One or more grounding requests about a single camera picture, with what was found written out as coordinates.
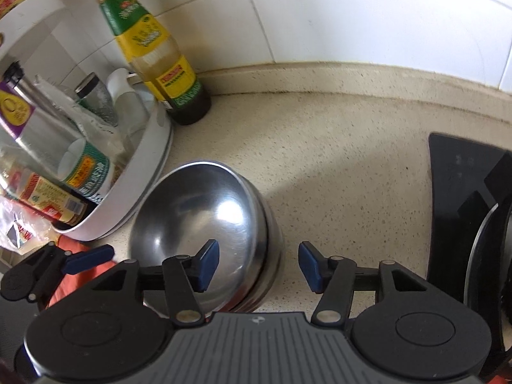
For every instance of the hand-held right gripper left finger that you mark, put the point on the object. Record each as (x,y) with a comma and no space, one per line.
(208,266)

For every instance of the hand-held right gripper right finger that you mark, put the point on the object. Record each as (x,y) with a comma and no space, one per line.
(310,266)

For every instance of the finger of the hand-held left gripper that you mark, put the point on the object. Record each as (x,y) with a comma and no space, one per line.
(90,258)

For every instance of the red cloth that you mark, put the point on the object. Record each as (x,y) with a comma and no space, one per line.
(76,284)

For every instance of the clear plastic bag red print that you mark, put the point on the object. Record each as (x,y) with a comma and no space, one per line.
(24,228)

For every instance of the yellow red label sauce bottle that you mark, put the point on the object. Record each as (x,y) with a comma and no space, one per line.
(52,204)

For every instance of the white round condiment tray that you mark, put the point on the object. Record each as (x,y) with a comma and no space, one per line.
(136,192)

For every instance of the green label white bottle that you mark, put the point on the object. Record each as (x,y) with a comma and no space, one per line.
(88,172)

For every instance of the steel bottle purple label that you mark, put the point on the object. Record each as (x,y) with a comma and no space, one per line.
(36,128)

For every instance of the silver foil packet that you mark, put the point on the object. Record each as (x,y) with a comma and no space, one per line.
(80,116)

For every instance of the black glass cooktop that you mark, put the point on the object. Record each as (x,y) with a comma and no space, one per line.
(456,208)

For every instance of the glass jar black lid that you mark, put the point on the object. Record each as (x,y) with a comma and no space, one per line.
(96,100)

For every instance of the clear bottle white cap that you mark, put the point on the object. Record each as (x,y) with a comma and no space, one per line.
(128,104)

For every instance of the black pan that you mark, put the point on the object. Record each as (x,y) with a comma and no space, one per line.
(492,280)

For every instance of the yellow green label sauce bottle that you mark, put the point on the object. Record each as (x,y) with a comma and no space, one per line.
(160,56)

